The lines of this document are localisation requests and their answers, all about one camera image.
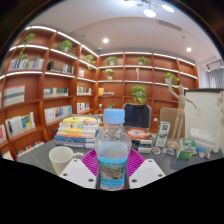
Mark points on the small green white box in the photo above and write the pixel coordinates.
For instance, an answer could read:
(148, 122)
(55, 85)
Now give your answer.
(185, 149)

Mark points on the wooden shelf unit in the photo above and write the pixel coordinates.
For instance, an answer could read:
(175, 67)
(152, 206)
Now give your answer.
(50, 83)

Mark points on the dark book stack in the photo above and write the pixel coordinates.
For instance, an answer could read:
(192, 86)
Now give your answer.
(140, 135)

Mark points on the black track light rail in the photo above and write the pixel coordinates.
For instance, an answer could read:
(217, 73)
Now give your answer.
(215, 63)

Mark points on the black office chair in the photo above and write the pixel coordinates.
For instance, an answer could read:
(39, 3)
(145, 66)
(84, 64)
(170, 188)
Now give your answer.
(137, 115)

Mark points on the round recessed ceiling light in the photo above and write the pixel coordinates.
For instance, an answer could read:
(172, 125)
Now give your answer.
(105, 40)
(189, 49)

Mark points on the tall green white carton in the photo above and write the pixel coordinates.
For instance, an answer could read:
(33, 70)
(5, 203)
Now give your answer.
(162, 134)

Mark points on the grey curtain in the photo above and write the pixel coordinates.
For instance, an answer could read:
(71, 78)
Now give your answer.
(216, 78)

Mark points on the clear blue-capped water bottle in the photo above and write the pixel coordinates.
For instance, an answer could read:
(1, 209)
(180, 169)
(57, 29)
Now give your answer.
(112, 156)

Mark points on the wooden artist mannequin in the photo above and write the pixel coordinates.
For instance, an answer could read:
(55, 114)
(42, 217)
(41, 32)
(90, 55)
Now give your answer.
(180, 110)

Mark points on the colourful book stack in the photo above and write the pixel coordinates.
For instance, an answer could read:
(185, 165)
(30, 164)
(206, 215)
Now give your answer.
(76, 131)

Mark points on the branched ceiling lamp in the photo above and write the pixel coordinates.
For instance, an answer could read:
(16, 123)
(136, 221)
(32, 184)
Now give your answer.
(149, 12)

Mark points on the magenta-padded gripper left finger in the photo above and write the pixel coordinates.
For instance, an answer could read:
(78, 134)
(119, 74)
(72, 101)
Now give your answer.
(77, 174)

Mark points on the white vase with flowers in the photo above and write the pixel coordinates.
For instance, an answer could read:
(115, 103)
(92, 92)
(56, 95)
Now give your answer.
(220, 133)

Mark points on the cream ceramic cup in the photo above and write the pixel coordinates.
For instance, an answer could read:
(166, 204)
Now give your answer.
(60, 158)

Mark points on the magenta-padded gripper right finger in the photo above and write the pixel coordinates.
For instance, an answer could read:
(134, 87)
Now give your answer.
(147, 173)

